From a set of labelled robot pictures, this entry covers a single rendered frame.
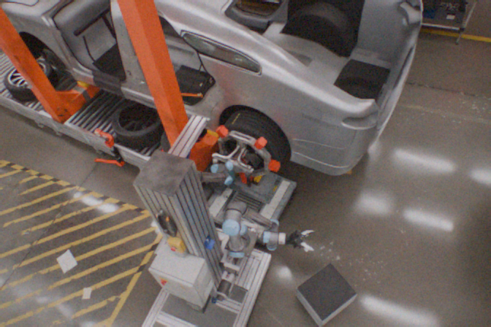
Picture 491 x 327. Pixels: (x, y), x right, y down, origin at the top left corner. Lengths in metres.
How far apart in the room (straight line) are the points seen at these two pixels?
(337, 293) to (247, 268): 0.87
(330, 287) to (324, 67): 2.31
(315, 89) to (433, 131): 2.60
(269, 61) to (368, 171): 2.12
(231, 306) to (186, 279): 1.03
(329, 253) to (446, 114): 2.57
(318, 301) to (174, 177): 1.92
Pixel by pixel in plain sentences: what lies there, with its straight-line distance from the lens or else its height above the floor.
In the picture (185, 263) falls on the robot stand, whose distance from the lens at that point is 2.61.
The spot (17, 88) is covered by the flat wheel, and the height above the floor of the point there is 0.50.
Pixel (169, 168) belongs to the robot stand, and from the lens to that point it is 2.02.
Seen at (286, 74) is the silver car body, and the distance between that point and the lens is 2.92.
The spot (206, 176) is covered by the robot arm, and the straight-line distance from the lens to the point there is 2.83.
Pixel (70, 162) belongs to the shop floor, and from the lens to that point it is 5.23.
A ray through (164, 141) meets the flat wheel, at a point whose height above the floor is 0.50.
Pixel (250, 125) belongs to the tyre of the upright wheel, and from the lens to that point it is 3.30.
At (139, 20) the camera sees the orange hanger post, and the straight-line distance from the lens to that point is 2.53.
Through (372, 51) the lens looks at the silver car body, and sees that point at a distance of 4.63.
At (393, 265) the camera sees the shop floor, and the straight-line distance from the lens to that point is 4.03.
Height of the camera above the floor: 3.60
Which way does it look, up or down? 53 degrees down
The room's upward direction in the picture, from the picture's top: 7 degrees counter-clockwise
